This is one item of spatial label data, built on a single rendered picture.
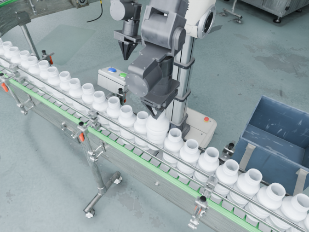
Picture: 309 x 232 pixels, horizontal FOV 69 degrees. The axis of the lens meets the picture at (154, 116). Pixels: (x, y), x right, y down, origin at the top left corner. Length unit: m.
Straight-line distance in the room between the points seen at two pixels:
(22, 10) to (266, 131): 1.92
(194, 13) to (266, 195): 0.79
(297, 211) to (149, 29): 0.55
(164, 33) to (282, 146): 1.03
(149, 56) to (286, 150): 1.02
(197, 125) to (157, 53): 1.45
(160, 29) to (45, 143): 1.91
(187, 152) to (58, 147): 1.65
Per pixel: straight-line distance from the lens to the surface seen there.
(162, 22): 0.46
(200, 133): 1.84
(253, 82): 2.90
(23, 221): 1.97
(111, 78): 0.93
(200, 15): 1.12
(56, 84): 0.95
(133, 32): 0.86
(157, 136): 0.67
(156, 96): 0.56
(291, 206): 0.69
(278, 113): 1.26
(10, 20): 2.12
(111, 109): 0.77
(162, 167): 0.79
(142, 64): 0.45
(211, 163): 0.67
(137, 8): 0.85
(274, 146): 1.32
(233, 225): 0.81
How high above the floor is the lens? 1.70
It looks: 49 degrees down
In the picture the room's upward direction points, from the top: 2 degrees clockwise
